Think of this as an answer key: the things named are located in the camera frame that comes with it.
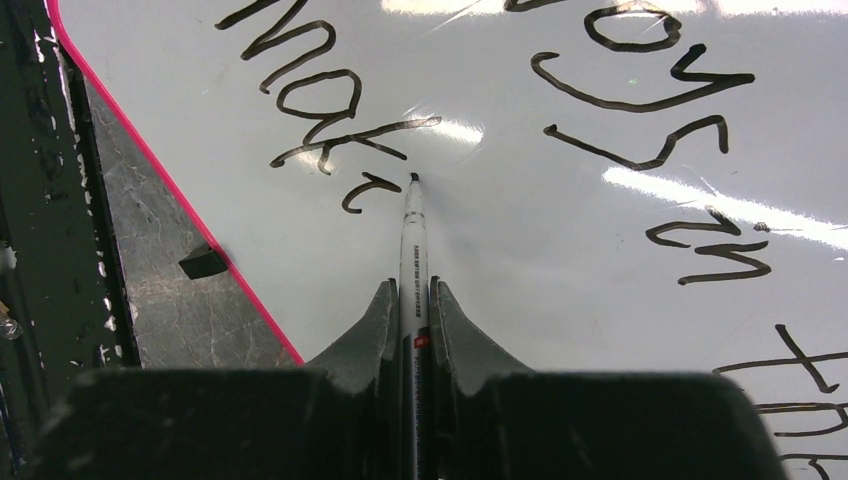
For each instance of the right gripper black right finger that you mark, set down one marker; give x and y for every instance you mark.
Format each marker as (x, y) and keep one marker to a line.
(496, 418)

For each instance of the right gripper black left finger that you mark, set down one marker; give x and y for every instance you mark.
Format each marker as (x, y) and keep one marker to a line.
(333, 418)

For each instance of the whiteboard with pink frame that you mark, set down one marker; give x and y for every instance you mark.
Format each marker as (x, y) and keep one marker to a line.
(608, 185)

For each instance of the black whiteboard clip foot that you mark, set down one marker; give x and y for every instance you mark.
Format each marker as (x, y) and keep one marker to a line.
(203, 262)

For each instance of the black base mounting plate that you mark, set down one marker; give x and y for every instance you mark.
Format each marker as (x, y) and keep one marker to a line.
(64, 309)

